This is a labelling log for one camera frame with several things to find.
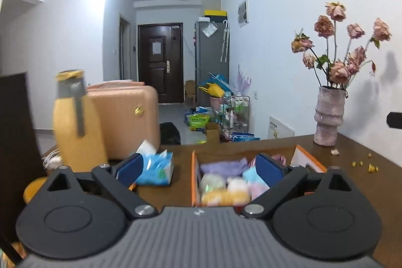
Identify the light blue soft cloth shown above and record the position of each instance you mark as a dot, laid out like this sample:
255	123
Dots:
252	176

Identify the blue tissue pack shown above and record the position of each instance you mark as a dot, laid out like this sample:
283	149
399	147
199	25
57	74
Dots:
157	167

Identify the peach hard-shell suitcase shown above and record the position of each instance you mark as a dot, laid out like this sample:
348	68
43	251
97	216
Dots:
125	120

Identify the white fluffy ball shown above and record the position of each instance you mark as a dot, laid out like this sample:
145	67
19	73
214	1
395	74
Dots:
237	184

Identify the pink ribbed vase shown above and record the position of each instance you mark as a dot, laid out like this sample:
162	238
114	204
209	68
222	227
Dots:
328	117

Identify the pink bucket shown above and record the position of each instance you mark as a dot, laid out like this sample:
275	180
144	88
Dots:
216	102

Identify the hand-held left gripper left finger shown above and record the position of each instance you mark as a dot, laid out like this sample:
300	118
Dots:
130	167

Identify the lilac soft cloth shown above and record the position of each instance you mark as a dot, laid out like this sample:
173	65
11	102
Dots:
223	167

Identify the yellow and black box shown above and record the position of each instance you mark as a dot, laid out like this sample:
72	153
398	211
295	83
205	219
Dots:
215	13

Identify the blue flat packet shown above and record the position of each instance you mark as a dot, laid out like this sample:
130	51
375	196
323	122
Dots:
246	137

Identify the yellow fluffy ball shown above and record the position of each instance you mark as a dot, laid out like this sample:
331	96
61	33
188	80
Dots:
223	198

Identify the white paper notice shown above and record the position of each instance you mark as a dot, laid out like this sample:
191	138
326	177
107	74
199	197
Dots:
156	48

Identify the yellow plastic item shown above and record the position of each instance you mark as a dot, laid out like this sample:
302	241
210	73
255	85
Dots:
213	89

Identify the tall cardboard box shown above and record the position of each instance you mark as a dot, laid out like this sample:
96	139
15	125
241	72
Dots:
190	92

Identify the lilac dried plant bunch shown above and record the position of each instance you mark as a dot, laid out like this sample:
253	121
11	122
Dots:
245	81

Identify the pink striped soft item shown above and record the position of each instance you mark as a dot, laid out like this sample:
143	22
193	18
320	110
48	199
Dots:
279	159

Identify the dark upright panel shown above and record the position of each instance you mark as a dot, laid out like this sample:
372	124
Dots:
15	145

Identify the pink soft cloth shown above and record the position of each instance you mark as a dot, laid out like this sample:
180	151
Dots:
258	191

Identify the white paper bag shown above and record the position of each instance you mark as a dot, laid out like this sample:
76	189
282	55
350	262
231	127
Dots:
209	29

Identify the orange-edged cardboard box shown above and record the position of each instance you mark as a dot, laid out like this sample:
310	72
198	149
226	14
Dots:
314	161

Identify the green printed sack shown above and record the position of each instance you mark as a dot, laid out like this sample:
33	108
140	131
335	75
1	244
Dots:
198	122

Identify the black floor bag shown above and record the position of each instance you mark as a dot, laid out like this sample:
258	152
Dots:
169	133

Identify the hanging white umbrellas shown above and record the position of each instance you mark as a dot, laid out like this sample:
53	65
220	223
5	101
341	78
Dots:
224	42

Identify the dark brown entrance door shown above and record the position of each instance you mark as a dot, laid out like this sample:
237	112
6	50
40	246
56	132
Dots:
160	76

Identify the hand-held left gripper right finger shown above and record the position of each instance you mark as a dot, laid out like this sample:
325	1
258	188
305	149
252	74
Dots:
270	168

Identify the fallen dried petal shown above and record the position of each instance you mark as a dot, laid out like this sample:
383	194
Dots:
335	152

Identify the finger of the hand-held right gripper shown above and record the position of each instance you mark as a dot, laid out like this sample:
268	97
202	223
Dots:
395	120

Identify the grey refrigerator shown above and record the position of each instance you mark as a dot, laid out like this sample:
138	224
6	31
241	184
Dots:
210	60

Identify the small open cardboard box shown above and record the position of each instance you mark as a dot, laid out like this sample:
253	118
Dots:
213	133

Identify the scattered yellow crumbs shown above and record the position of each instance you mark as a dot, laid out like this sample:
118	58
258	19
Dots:
372	167

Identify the grey interior door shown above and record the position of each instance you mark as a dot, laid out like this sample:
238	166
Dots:
124	48

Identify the dried pink rose bouquet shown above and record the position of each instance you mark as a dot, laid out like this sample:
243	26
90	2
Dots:
339	67

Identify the framed wall picture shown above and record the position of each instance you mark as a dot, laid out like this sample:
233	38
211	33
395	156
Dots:
243	12

